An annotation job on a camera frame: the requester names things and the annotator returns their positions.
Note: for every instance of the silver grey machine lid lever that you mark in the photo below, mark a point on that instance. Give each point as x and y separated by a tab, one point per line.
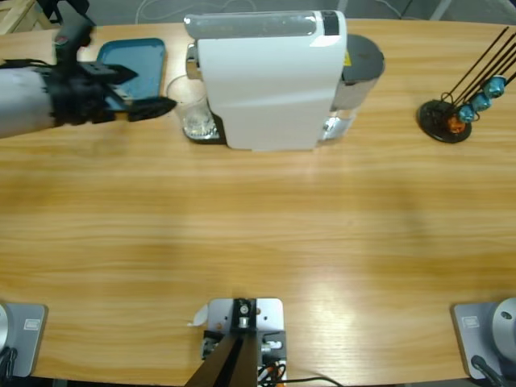
250	25

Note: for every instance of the blue coffee capsule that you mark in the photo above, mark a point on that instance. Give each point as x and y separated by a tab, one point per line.
495	86
481	102
467	114

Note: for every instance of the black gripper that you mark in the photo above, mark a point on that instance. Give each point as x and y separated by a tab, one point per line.
76	101

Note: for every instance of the grey metal frame leg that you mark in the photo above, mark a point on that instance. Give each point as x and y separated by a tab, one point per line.
439	9

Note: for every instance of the dark aluminium post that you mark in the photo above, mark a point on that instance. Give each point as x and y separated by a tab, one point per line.
230	363

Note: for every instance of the light wooden crate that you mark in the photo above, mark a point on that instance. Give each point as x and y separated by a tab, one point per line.
16	14

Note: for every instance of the white paper tag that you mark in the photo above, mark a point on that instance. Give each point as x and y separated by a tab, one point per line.
198	316

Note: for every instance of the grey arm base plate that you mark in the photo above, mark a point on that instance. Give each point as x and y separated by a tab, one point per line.
475	334
26	338

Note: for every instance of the white mount block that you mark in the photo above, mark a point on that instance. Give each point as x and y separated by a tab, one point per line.
268	318

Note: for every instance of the orange coffee capsule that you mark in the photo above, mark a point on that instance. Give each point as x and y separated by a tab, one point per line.
455	125

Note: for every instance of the teal plastic tray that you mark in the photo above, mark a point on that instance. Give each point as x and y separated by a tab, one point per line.
149	56

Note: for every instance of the clear water tank dark lid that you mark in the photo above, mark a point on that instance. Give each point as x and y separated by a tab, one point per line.
363	56

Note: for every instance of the clear drinking glass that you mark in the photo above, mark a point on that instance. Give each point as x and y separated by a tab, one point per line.
195	117

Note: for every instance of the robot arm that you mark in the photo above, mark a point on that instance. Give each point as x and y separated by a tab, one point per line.
22	101

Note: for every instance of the white capsule coffee machine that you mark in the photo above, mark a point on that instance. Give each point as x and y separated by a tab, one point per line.
266	92

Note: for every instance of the metal grate drip tray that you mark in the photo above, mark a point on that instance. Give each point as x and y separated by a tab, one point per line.
207	140

